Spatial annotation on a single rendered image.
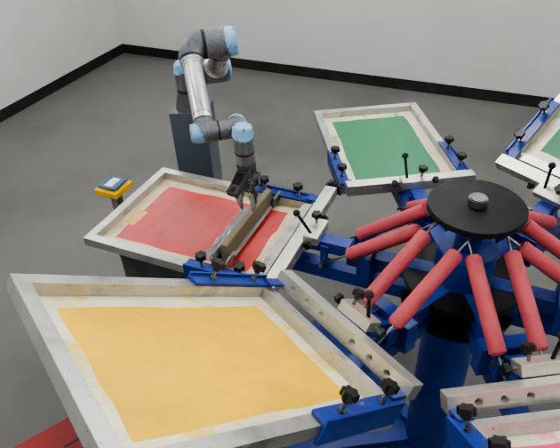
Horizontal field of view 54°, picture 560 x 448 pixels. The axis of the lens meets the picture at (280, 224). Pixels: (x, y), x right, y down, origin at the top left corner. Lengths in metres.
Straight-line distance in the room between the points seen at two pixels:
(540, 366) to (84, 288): 1.18
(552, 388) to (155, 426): 0.99
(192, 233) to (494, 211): 1.18
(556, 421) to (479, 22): 4.47
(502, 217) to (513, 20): 3.89
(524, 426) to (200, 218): 1.49
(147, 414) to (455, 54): 5.02
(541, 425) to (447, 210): 0.68
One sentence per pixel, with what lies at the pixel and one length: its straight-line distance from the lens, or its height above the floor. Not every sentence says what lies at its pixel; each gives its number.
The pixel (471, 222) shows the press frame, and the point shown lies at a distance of 1.78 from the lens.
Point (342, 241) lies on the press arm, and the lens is 2.09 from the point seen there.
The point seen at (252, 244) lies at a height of 0.95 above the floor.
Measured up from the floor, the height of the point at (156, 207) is 0.96.
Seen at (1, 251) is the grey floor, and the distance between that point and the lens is 4.23.
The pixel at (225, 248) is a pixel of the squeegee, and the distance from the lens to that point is 2.07.
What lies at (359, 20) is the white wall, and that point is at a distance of 5.83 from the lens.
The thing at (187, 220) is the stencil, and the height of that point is 0.96.
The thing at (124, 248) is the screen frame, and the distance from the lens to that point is 2.26.
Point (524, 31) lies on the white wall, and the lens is 5.60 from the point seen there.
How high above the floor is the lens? 2.35
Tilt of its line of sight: 37 degrees down
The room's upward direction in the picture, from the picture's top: 3 degrees counter-clockwise
